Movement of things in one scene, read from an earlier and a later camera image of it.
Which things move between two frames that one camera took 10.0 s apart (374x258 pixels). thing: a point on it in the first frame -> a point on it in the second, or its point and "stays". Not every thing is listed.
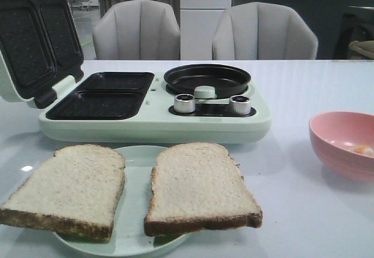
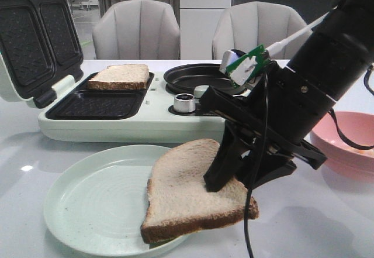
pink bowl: [343, 141] stays
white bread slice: [197, 188] stays
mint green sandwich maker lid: [40, 45] stays
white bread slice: [77, 191] -> [129, 76]
